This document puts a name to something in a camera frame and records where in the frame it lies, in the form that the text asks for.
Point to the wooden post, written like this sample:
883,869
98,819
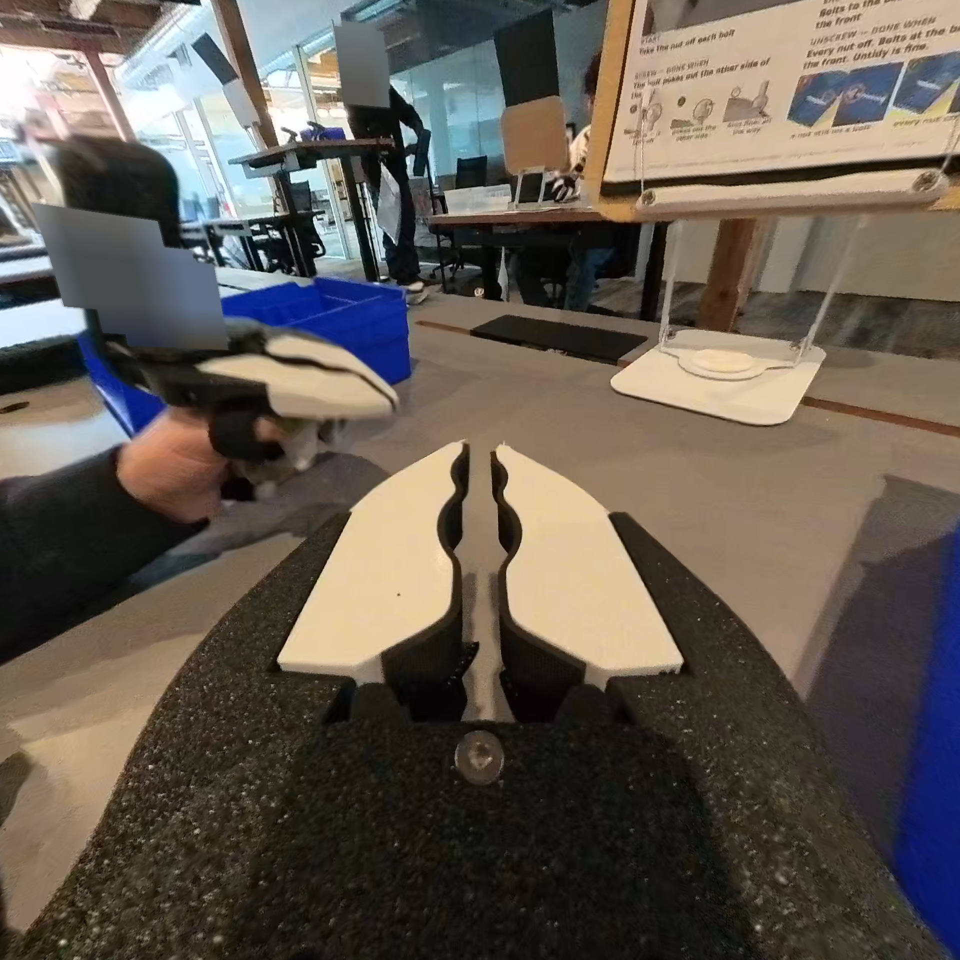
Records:
735,277

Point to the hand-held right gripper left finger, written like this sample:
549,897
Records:
375,585

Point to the tan cardboard panel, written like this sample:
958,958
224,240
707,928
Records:
532,135

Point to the black foam pad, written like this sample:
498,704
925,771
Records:
37,367

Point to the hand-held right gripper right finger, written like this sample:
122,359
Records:
585,592

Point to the black panel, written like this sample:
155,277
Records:
525,60

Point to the person's left hand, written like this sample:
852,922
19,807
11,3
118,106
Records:
172,465

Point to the long wooden-edged desk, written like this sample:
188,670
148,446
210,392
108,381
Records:
525,217

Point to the black rubber mat strip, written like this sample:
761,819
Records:
562,337

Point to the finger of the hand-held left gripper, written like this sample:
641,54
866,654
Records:
330,397
315,349

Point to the clear plastic box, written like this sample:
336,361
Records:
472,201

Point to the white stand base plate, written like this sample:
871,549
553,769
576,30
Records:
780,390

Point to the black office chair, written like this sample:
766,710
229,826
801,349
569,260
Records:
471,172
300,225

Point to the instruction sheet on stand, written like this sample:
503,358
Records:
600,112

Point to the blue plastic bin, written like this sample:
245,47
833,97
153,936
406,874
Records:
930,712
360,337

